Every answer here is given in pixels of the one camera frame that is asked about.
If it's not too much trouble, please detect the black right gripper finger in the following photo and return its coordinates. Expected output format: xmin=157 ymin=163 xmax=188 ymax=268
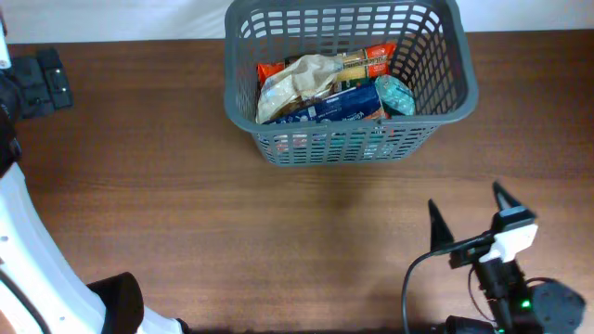
xmin=492 ymin=181 xmax=522 ymax=211
xmin=428 ymin=199 xmax=455 ymax=252

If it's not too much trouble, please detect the teal wet wipes packet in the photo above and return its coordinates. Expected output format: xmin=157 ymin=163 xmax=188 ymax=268
xmin=374 ymin=75 xmax=416 ymax=116

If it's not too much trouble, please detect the Kleenex tissue multipack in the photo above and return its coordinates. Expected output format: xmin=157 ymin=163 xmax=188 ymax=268
xmin=265 ymin=83 xmax=388 ymax=124

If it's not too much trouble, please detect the orange spaghetti packet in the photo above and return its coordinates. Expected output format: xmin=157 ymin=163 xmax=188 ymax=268
xmin=256 ymin=43 xmax=396 ymax=84

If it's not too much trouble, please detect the green Nescafe coffee bag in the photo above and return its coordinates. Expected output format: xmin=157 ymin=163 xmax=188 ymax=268
xmin=331 ymin=78 xmax=375 ymax=94

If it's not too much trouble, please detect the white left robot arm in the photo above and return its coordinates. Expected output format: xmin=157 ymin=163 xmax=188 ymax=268
xmin=1 ymin=45 xmax=190 ymax=334

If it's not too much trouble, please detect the grey plastic basket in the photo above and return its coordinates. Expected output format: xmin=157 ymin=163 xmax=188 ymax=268
xmin=225 ymin=0 xmax=478 ymax=166

